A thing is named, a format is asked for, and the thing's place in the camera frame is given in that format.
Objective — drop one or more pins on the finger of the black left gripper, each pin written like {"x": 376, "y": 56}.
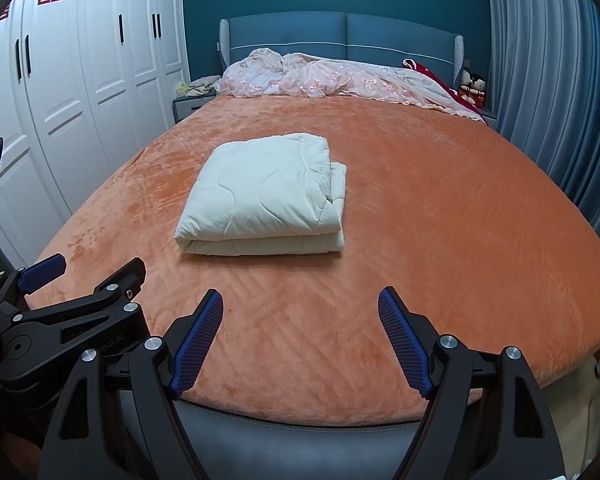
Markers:
{"x": 119, "y": 288}

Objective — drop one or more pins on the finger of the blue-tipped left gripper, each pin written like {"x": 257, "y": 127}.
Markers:
{"x": 26, "y": 281}

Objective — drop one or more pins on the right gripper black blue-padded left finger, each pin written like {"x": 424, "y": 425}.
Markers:
{"x": 116, "y": 419}

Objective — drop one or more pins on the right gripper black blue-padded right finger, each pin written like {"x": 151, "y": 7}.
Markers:
{"x": 486, "y": 417}

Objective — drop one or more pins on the pile of clothes on nightstand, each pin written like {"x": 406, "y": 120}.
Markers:
{"x": 203, "y": 86}

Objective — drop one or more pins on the dark leather bed footboard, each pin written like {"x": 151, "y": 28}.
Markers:
{"x": 229, "y": 446}

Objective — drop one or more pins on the orange plush bed cover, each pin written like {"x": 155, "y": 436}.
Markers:
{"x": 460, "y": 222}

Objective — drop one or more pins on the folded white quilt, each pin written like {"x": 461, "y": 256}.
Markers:
{"x": 279, "y": 195}

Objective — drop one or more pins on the dark bedside table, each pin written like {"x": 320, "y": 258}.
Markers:
{"x": 184, "y": 106}

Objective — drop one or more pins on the white wardrobe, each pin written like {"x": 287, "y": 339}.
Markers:
{"x": 84, "y": 86}

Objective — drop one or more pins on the pink floral blanket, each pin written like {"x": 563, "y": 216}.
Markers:
{"x": 267, "y": 73}

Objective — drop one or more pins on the blue upholstered headboard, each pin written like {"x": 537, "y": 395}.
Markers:
{"x": 344, "y": 36}

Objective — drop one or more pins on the plush doll pair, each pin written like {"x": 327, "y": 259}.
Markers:
{"x": 472, "y": 88}

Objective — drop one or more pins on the red cloth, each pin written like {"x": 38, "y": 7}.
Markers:
{"x": 410, "y": 64}

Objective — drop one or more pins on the blue-grey curtain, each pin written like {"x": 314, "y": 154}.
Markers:
{"x": 545, "y": 90}

